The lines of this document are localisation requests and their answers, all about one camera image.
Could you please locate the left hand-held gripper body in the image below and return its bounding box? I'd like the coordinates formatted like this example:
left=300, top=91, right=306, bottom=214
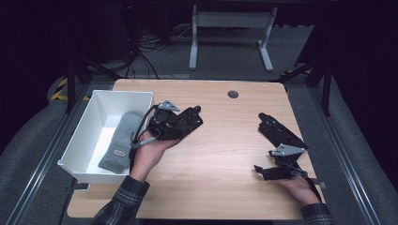
left=148, top=100, right=181, bottom=142

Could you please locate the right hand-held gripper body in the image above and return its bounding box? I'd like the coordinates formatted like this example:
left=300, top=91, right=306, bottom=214
left=262, top=143, right=309, bottom=182

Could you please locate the black holder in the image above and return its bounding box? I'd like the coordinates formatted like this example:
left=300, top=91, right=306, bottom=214
left=149, top=105, right=204, bottom=142

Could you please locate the grey mitten with label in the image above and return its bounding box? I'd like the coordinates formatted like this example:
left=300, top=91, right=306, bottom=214
left=98, top=112, right=145, bottom=174

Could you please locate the white box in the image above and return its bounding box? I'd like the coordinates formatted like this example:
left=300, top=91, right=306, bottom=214
left=57, top=89, right=155, bottom=186

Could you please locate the person's right hand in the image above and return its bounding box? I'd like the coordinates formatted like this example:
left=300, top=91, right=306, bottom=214
left=275, top=175, right=322, bottom=206

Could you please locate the person's left hand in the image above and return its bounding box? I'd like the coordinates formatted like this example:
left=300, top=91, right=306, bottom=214
left=130, top=132, right=181, bottom=183

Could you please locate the black metal stand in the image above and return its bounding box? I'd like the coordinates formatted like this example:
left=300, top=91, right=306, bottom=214
left=270, top=55, right=334, bottom=117
left=64, top=55, right=123, bottom=114

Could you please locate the yellow black hazard tape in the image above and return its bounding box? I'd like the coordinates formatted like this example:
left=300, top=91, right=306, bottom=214
left=50, top=77, right=92, bottom=102

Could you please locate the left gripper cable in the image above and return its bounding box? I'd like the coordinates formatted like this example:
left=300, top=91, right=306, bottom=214
left=129, top=104, right=159, bottom=172

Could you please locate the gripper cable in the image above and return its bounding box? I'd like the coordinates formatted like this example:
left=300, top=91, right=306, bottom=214
left=129, top=104, right=159, bottom=172
left=289, top=165, right=323, bottom=203

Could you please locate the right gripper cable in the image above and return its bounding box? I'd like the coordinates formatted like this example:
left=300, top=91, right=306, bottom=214
left=289, top=165, right=323, bottom=203

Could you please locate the aluminium floor rail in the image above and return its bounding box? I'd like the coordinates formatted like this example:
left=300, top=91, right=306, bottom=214
left=308, top=83, right=381, bottom=225
left=4, top=82, right=92, bottom=225

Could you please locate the bundle of floor cables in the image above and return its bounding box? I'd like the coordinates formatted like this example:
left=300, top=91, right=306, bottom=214
left=125, top=24, right=195, bottom=80

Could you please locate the white metal desk frame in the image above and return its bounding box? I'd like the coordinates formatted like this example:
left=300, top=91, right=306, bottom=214
left=188, top=4, right=279, bottom=73

